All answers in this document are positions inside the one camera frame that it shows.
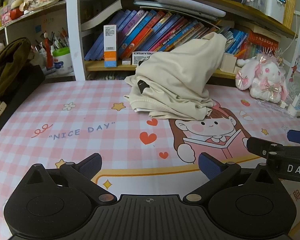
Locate beige t-shirt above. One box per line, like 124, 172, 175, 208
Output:
125, 33, 226, 120

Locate white tablet on books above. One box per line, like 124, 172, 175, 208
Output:
156, 0, 226, 17

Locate olive brown bag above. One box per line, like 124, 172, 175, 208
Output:
0, 37, 31, 97

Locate white green-lid jar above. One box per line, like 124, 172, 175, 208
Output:
52, 47, 73, 75

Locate flat white orange box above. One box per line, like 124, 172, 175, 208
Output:
132, 51, 155, 66

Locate pink checkered table mat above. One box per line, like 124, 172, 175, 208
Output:
0, 80, 300, 240

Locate red book box set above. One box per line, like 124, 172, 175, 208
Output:
241, 31, 279, 59

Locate row of colourful books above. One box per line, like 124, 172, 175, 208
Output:
84, 9, 248, 61

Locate pink white plush bunny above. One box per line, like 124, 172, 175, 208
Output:
235, 53, 288, 103

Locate wooden white bookshelf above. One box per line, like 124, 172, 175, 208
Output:
0, 0, 300, 81

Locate small beige box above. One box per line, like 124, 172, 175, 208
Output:
219, 53, 237, 73

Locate tall white orange box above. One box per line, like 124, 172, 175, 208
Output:
103, 24, 117, 68

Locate white power adapter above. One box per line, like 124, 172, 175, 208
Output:
292, 95, 300, 108

